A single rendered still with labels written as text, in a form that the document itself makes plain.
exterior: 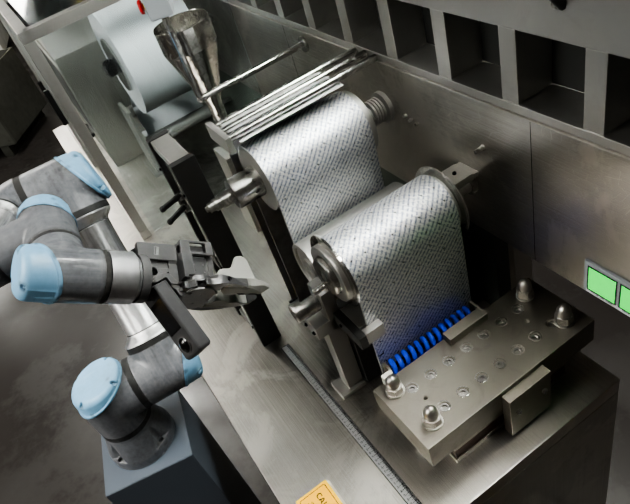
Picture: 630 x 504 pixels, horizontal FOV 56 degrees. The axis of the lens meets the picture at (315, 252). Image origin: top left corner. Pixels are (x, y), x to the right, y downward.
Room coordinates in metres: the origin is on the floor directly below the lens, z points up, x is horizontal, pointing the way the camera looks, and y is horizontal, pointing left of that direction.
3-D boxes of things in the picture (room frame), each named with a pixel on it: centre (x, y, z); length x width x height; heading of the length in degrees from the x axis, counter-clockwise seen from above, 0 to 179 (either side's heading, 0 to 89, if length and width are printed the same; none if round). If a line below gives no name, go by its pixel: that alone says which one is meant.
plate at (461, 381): (0.66, -0.23, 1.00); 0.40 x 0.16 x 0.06; 109
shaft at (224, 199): (0.99, 0.14, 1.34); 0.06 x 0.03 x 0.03; 109
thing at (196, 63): (1.50, 0.11, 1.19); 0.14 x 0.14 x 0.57
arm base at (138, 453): (0.86, 0.51, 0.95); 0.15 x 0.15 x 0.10
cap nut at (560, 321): (0.67, -0.39, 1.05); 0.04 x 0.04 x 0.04
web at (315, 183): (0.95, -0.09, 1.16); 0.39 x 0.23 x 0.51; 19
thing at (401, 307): (0.76, -0.15, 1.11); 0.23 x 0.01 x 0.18; 109
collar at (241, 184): (1.01, 0.09, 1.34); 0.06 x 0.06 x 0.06; 19
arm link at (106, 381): (0.86, 0.50, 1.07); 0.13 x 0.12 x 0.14; 103
